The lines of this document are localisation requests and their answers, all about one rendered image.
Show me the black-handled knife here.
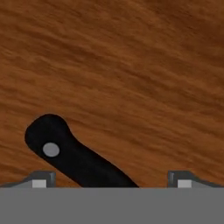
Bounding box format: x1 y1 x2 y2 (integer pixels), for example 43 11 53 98
24 114 140 189

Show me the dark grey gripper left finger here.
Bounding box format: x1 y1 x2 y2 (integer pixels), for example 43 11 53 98
0 171 57 189

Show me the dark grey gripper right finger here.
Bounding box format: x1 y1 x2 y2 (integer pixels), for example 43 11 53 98
167 171 224 189

